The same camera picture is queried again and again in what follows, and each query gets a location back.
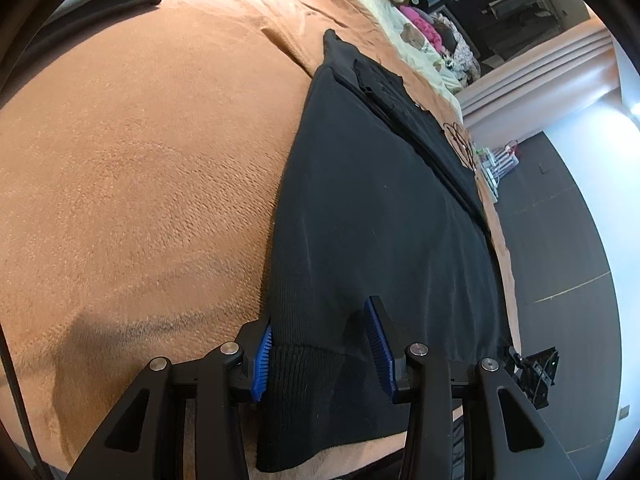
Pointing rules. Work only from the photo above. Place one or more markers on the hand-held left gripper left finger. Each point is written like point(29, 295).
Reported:
point(262, 360)

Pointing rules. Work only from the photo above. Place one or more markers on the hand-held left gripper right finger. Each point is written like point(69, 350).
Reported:
point(377, 345)

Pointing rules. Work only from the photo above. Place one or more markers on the black sweater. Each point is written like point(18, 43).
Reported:
point(375, 210)

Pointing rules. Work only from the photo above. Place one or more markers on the floral clothes pile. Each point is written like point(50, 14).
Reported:
point(460, 55)

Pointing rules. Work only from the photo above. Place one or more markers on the white nightstand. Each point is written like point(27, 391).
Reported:
point(492, 187)

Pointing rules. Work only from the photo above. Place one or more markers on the striped gift bag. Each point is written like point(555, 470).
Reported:
point(507, 160)

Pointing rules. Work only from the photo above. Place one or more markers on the orange blanket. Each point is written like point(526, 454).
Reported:
point(125, 185)

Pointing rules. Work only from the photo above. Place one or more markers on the pink curtain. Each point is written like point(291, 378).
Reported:
point(540, 80)

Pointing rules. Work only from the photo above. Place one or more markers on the brown teddy bear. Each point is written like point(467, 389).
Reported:
point(412, 35)

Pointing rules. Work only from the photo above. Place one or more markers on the pink cloth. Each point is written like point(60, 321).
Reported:
point(427, 25)

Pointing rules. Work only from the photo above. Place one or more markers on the cream blanket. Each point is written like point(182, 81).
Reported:
point(360, 5)

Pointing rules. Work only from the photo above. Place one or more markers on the dark window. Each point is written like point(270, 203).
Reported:
point(500, 25)

